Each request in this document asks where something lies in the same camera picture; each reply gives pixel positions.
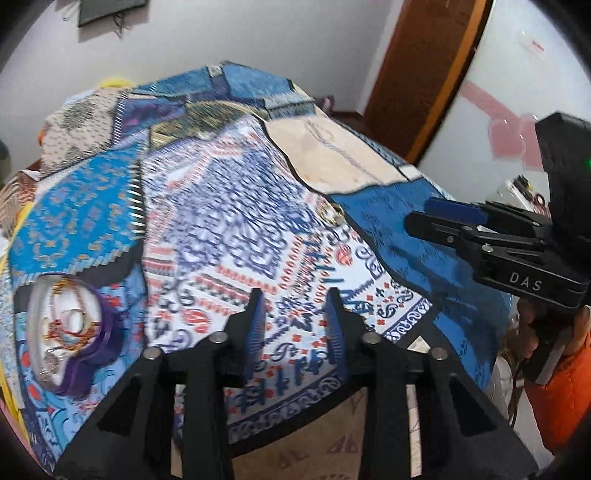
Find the purple bag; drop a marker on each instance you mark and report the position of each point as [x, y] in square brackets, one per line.
[328, 104]

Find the yellow plastic object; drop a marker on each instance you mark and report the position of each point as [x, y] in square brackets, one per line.
[113, 83]

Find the brown wooden door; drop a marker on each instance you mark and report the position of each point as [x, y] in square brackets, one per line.
[415, 69]

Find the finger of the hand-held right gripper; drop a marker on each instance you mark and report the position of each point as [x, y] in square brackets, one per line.
[455, 210]
[434, 228]

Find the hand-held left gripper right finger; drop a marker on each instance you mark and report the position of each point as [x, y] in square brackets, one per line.
[336, 332]

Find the white sliding wardrobe door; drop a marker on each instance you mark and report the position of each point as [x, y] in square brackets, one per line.
[508, 69]

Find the person's right hand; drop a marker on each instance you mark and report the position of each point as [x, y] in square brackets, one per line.
[525, 330]

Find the red and white sticker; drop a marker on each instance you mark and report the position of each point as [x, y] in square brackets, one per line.
[533, 44]

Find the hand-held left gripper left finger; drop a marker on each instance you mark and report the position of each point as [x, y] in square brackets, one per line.
[255, 332]

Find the blue patchwork blanket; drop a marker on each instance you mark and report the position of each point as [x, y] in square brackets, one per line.
[207, 207]

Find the pale bangle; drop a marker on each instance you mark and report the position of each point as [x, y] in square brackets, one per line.
[333, 213]

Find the purple heart-shaped box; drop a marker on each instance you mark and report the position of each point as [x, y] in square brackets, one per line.
[99, 341]

